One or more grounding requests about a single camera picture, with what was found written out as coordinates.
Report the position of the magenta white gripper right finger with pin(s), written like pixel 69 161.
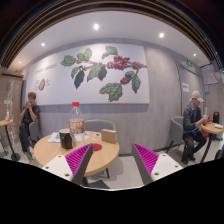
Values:
pixel 153 166

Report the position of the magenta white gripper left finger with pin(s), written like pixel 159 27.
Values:
pixel 71 167

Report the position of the black mug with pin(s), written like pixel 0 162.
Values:
pixel 65 139

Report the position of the clear drinking glass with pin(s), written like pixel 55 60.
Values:
pixel 78 139

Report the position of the red round coaster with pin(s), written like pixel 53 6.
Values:
pixel 96 147

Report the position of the round wooden table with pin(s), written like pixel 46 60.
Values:
pixel 100 160

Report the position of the white papers on table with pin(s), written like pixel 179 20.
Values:
pixel 54 137

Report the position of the clear plastic bottle red cap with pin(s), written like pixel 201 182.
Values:
pixel 76 121

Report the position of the brown cardboard box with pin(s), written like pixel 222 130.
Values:
pixel 109 135

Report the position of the grey armchair behind table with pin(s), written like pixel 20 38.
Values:
pixel 99 124

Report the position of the seated person with cap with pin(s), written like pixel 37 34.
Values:
pixel 192 136

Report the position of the grey chair right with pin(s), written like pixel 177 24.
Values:
pixel 176 131

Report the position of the grey chair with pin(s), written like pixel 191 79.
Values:
pixel 34 131
pixel 176 131

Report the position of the grey chair left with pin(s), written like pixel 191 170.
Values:
pixel 34 131

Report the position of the small round table left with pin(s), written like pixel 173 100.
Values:
pixel 15 156

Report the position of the small round table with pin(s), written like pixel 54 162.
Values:
pixel 15 156
pixel 212 129

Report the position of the small round table right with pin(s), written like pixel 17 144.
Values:
pixel 212 129

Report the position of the seated person in black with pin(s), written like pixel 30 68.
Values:
pixel 29 114

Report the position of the black thermos on right table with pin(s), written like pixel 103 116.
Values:
pixel 216 117

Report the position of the grey door with notice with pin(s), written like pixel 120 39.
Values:
pixel 190 81

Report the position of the coffee plant wall mural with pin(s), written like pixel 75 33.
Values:
pixel 93 74

